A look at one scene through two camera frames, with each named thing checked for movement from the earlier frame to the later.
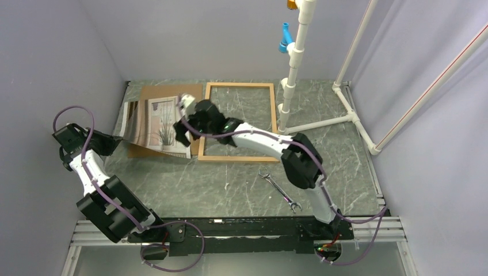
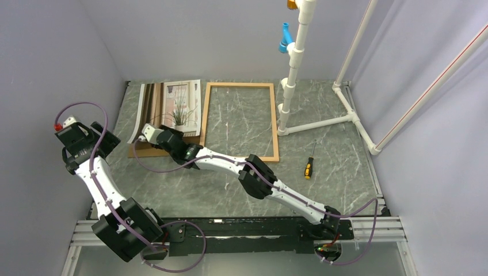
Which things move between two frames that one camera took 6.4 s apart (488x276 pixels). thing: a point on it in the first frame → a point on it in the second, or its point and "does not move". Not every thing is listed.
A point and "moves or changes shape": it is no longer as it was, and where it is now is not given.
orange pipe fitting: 292,4 does not move
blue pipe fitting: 286,38 does not move
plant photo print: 149,123 moves or changes shape
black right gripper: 181,136 → 180,135
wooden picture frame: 202,157 does not move
